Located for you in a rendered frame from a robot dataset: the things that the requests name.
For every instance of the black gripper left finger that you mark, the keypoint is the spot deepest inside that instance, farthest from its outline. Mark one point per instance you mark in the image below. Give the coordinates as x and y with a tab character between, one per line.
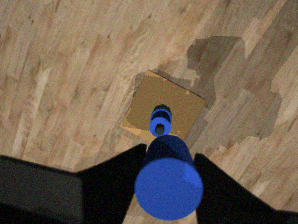
101	194

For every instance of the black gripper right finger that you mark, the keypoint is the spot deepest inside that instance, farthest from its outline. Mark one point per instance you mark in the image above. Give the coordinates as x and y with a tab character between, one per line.
225	201

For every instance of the tan square block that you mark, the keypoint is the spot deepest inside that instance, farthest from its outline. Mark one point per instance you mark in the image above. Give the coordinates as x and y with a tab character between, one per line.
154	91

